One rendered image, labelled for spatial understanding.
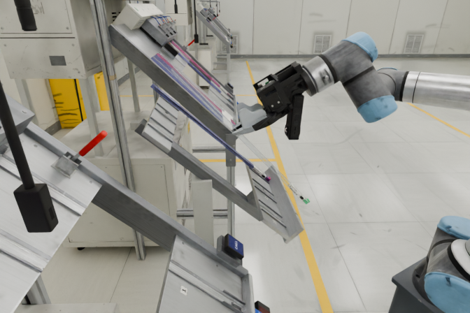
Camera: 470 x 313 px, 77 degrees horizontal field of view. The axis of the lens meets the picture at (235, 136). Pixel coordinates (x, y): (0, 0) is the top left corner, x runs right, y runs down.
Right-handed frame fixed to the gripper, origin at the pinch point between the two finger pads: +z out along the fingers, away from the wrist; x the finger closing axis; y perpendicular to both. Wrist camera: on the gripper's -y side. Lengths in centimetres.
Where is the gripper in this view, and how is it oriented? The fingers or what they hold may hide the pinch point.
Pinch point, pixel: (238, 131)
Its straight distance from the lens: 70.7
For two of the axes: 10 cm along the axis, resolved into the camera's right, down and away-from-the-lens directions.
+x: 1.1, 4.1, -9.1
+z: -8.5, 5.1, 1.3
